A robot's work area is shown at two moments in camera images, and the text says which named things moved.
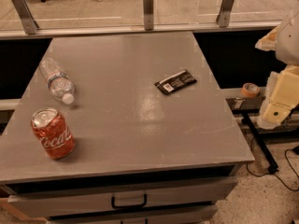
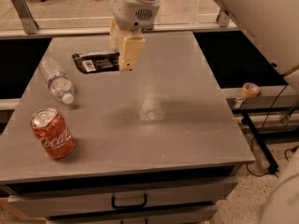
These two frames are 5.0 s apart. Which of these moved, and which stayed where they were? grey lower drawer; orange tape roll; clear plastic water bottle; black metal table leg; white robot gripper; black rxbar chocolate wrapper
Moved: black rxbar chocolate wrapper; white robot gripper
Stayed: orange tape roll; black metal table leg; grey lower drawer; clear plastic water bottle
